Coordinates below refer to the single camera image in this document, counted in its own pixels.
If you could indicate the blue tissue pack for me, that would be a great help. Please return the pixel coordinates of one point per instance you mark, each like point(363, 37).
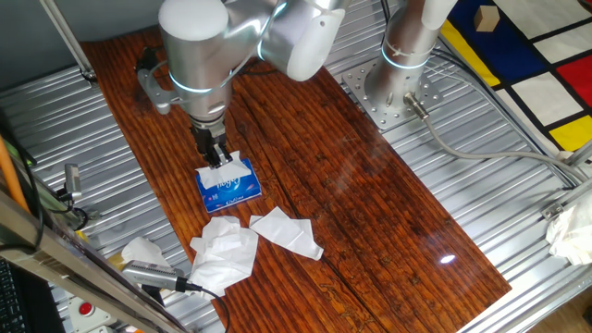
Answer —
point(231, 196)

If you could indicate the shiny metal frame bar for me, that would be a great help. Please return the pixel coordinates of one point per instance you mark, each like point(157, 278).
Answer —
point(69, 266)

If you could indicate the colourful block pattern mat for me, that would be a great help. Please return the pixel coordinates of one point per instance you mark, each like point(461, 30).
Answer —
point(509, 51)

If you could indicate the aluminium corner bracket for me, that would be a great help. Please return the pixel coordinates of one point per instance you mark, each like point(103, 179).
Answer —
point(551, 211)

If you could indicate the small wooden cube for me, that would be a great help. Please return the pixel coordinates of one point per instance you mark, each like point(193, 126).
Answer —
point(486, 19)

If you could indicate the grey box small red button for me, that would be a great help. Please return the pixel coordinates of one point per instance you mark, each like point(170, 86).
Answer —
point(84, 308)

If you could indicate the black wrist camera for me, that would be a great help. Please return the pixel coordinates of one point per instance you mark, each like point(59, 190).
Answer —
point(147, 59)

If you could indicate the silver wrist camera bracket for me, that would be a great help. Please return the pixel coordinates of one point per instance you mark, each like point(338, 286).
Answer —
point(157, 94)

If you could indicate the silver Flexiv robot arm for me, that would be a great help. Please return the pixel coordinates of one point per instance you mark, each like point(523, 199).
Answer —
point(194, 60)

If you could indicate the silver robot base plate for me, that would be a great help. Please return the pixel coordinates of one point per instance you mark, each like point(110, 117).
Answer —
point(370, 106)

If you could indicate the white tissue sheet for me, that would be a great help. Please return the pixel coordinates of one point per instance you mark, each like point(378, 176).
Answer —
point(141, 252)

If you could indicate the yellow tissue box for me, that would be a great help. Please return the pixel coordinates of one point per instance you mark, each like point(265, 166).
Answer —
point(116, 261)

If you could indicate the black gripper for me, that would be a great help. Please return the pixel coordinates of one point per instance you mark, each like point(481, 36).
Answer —
point(209, 136)

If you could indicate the black keyboard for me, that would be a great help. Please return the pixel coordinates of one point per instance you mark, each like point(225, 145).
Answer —
point(9, 305)

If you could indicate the orange tube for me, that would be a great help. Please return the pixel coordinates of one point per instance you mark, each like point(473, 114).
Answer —
point(10, 176)

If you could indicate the crumpled white cloth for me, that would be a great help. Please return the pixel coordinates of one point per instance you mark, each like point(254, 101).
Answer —
point(571, 236)

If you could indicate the metal stand pole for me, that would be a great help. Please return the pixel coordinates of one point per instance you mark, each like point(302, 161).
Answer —
point(69, 39)

